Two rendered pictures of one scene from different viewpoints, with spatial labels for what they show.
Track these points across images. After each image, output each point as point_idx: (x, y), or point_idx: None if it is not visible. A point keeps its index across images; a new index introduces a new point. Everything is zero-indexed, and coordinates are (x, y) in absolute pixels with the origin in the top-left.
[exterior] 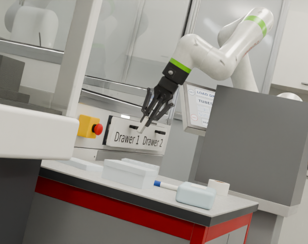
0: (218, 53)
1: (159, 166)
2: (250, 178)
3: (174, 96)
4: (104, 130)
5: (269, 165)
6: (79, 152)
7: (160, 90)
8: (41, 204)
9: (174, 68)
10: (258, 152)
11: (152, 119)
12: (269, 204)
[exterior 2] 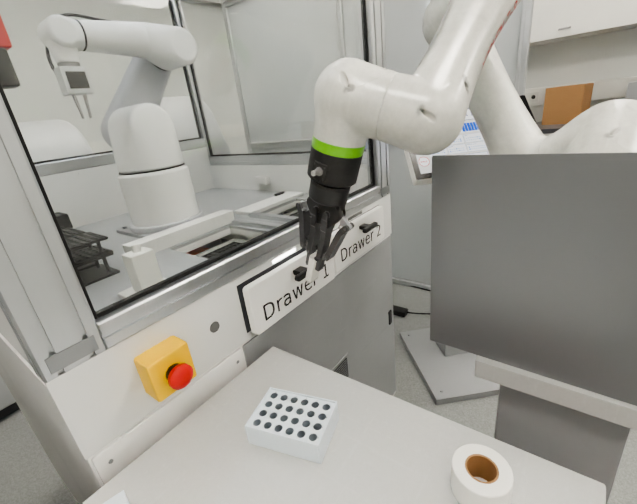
0: (411, 90)
1: (389, 250)
2: (553, 349)
3: (380, 153)
4: (239, 313)
5: (603, 327)
6: (186, 395)
7: (317, 205)
8: None
9: (323, 160)
10: (568, 296)
11: (323, 259)
12: (614, 409)
